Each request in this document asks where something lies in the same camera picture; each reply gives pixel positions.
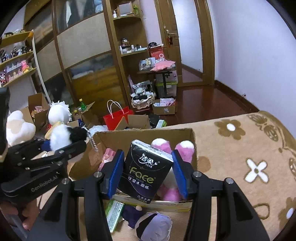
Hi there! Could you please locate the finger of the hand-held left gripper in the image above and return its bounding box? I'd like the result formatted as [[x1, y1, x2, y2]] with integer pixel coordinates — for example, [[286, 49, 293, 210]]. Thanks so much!
[[8, 138, 52, 161], [23, 140, 88, 173]]

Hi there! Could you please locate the clear storage bin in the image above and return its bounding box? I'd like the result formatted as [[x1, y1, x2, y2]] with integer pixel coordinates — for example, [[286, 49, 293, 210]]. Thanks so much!
[[155, 74, 178, 98]]

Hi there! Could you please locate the tall open cardboard box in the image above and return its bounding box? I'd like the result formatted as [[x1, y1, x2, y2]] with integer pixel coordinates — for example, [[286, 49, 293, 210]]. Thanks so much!
[[20, 93, 50, 130]]

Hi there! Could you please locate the lace-trimmed wicker basket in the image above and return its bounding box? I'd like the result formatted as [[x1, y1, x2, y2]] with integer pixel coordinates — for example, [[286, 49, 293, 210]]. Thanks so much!
[[131, 91, 156, 110]]

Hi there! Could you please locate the red box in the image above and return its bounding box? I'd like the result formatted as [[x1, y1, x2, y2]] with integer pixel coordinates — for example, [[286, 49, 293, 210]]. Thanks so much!
[[149, 46, 165, 60]]

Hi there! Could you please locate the black white striped bag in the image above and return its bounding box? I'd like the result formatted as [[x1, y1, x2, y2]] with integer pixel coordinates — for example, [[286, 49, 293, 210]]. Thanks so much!
[[131, 80, 153, 96]]

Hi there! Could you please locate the fluffy black white plush keychain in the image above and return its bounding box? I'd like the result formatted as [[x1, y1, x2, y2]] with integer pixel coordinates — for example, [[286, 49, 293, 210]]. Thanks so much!
[[50, 125, 100, 153]]

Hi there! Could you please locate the large cream plush toy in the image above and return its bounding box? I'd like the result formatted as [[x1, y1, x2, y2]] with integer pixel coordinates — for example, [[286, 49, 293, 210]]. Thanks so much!
[[6, 110, 36, 147]]

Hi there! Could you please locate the pink white plush toy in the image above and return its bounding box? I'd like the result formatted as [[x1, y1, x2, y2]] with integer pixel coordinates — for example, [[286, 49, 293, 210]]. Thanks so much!
[[151, 138, 196, 202]]

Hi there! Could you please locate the wooden corner shelf unit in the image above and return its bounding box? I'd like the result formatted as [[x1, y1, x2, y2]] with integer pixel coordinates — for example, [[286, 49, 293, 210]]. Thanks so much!
[[109, 0, 151, 105]]

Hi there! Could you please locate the wooden wardrobe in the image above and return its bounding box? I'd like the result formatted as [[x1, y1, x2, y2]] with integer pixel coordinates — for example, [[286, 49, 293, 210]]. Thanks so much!
[[23, 0, 130, 121]]

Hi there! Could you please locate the small dark side table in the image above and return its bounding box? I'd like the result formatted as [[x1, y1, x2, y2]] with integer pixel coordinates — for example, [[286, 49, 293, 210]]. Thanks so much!
[[137, 68, 177, 98]]

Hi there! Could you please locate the pink cloth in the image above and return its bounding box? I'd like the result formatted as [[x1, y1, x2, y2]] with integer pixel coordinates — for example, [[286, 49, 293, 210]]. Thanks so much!
[[150, 60, 176, 72]]

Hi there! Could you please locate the brown flower printed blanket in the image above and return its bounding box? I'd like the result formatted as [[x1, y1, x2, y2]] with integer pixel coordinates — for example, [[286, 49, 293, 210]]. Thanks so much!
[[38, 111, 296, 241]]

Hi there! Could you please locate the large white-haired plush doll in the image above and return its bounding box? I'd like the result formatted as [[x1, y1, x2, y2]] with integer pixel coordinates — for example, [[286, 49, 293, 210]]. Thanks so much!
[[47, 100, 71, 127]]

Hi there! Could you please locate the white leaning board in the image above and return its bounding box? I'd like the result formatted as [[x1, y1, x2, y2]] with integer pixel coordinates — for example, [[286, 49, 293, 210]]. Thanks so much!
[[31, 35, 52, 103]]

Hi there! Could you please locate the red paper bag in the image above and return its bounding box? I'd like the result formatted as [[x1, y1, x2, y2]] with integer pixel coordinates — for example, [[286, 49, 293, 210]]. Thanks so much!
[[103, 100, 135, 131]]

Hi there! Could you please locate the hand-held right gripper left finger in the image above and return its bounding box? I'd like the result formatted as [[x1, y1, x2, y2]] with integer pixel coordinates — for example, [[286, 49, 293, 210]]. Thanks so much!
[[26, 149, 125, 241]]

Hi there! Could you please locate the wooden wall shelf with figurines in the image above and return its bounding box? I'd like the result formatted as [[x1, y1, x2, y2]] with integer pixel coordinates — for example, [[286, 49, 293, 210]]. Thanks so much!
[[0, 30, 38, 88]]

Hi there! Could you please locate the person's left hand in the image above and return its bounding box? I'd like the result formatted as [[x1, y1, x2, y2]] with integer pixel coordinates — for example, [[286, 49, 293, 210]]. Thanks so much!
[[0, 199, 41, 231]]

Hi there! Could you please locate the black tissue pack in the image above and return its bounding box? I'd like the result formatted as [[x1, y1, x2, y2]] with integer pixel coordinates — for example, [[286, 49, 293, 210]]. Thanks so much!
[[118, 139, 174, 205]]

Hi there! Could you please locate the pink plastic packet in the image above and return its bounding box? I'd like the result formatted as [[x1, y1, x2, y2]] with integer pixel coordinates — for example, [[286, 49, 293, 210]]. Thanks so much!
[[99, 148, 117, 172]]

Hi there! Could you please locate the small white-haired purple doll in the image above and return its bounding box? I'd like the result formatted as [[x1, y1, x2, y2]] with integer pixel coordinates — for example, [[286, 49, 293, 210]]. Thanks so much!
[[122, 205, 173, 240]]

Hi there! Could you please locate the green tissue pack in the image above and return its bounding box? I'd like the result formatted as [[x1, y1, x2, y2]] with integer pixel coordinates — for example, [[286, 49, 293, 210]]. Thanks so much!
[[105, 200, 125, 233]]

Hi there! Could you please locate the low open cardboard box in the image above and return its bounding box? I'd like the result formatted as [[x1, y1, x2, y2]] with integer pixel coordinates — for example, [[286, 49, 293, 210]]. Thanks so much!
[[71, 101, 100, 127]]

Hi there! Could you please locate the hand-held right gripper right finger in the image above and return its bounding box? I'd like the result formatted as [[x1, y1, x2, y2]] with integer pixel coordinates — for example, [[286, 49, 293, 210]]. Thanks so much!
[[171, 149, 271, 241]]

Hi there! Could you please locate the small cardboard box of items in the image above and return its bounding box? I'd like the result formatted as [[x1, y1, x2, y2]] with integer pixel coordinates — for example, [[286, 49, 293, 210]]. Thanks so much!
[[152, 98, 177, 115]]

